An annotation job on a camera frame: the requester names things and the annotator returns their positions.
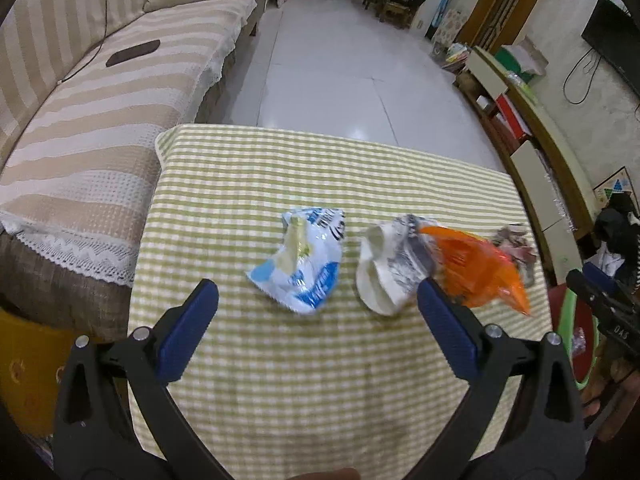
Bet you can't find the person's left hand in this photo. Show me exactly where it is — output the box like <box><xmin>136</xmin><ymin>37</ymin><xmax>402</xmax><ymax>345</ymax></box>
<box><xmin>300</xmin><ymin>467</ymin><xmax>362</xmax><ymax>480</ymax></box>

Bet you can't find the white blue milk pouch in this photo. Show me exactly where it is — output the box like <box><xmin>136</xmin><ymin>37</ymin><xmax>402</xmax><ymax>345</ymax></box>
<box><xmin>245</xmin><ymin>206</ymin><xmax>347</xmax><ymax>316</ymax></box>

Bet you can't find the green box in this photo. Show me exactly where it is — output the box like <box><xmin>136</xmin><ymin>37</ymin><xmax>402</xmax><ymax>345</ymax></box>
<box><xmin>500</xmin><ymin>35</ymin><xmax>548</xmax><ymax>83</ymax></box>

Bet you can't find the green checked tablecloth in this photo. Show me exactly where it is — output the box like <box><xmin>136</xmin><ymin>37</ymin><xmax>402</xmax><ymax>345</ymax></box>
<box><xmin>127</xmin><ymin>122</ymin><xmax>551</xmax><ymax>480</ymax></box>

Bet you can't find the carved wooden door frame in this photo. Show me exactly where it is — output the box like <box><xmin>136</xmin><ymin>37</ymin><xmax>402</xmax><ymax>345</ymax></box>
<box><xmin>457</xmin><ymin>0</ymin><xmax>556</xmax><ymax>56</ymax></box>

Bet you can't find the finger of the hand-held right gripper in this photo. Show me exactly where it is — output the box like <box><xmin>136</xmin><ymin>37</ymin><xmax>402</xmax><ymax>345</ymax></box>
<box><xmin>566</xmin><ymin>269</ymin><xmax>610</xmax><ymax>313</ymax></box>
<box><xmin>581</xmin><ymin>261</ymin><xmax>632</xmax><ymax>306</ymax></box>

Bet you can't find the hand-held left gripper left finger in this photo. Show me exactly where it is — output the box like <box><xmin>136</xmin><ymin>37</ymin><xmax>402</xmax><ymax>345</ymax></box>
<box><xmin>52</xmin><ymin>277</ymin><xmax>221</xmax><ymax>480</ymax></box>

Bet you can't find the person's right hand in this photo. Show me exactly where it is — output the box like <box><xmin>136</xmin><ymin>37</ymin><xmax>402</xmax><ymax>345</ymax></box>
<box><xmin>582</xmin><ymin>375</ymin><xmax>627</xmax><ymax>443</ymax></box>

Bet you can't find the wooden chair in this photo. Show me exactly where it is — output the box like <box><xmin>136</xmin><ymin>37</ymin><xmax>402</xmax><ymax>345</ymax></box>
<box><xmin>375</xmin><ymin>0</ymin><xmax>416</xmax><ymax>28</ymax></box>

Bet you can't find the red box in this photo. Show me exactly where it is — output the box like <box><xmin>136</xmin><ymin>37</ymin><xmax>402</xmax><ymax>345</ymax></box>
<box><xmin>492</xmin><ymin>92</ymin><xmax>531</xmax><ymax>141</ymax></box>

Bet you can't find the sofa with striped beige cover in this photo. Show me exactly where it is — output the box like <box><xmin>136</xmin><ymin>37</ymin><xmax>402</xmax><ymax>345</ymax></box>
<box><xmin>0</xmin><ymin>0</ymin><xmax>266</xmax><ymax>346</ymax></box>

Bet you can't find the black television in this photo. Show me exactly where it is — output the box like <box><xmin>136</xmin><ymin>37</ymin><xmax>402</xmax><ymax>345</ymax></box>
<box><xmin>580</xmin><ymin>0</ymin><xmax>640</xmax><ymax>88</ymax></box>

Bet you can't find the black television cable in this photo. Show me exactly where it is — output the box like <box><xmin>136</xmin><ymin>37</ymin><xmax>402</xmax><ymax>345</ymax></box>
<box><xmin>564</xmin><ymin>47</ymin><xmax>603</xmax><ymax>106</ymax></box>

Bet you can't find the wooden cream tv cabinet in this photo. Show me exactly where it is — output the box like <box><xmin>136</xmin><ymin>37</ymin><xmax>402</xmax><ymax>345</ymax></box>
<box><xmin>452</xmin><ymin>45</ymin><xmax>616</xmax><ymax>281</ymax></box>

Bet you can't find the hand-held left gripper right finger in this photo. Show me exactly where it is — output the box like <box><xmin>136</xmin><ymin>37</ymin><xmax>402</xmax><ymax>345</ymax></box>
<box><xmin>416</xmin><ymin>276</ymin><xmax>586</xmax><ymax>480</ymax></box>

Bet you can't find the crushed white paper cup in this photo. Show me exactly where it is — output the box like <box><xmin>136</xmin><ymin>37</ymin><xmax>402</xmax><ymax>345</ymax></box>
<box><xmin>356</xmin><ymin>214</ymin><xmax>441</xmax><ymax>317</ymax></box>

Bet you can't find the stack of books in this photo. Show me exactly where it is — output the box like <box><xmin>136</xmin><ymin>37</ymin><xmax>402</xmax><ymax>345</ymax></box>
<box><xmin>442</xmin><ymin>42</ymin><xmax>473</xmax><ymax>73</ymax></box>

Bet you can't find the small printed wrapper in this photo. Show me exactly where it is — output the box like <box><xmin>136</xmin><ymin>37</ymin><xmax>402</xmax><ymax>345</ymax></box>
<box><xmin>492</xmin><ymin>222</ymin><xmax>538</xmax><ymax>288</ymax></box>

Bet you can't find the colourful framed picture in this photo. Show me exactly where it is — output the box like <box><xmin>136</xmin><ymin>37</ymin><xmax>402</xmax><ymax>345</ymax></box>
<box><xmin>592</xmin><ymin>166</ymin><xmax>628</xmax><ymax>206</ymax></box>

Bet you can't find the orange plastic wrapper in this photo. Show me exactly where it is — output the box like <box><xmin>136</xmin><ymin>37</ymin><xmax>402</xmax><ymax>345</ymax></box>
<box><xmin>417</xmin><ymin>225</ymin><xmax>532</xmax><ymax>317</ymax></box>

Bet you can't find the patterned white board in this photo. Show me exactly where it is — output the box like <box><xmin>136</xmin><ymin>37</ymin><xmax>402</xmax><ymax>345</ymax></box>
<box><xmin>432</xmin><ymin>9</ymin><xmax>468</xmax><ymax>43</ymax></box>

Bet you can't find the red bin with green rim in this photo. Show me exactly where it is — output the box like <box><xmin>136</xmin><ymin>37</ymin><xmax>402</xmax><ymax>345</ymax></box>
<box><xmin>550</xmin><ymin>285</ymin><xmax>603</xmax><ymax>392</ymax></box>

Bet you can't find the yellow container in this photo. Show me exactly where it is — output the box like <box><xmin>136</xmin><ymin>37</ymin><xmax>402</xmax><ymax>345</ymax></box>
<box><xmin>0</xmin><ymin>307</ymin><xmax>68</xmax><ymax>438</ymax></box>

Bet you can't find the dark brown flat case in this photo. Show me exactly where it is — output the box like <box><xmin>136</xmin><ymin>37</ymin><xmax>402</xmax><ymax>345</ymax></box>
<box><xmin>105</xmin><ymin>39</ymin><xmax>162</xmax><ymax>68</ymax></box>

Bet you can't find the dark clothes pile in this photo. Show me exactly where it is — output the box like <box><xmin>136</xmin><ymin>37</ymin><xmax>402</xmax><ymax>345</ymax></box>
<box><xmin>592</xmin><ymin>192</ymin><xmax>640</xmax><ymax>281</ymax></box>

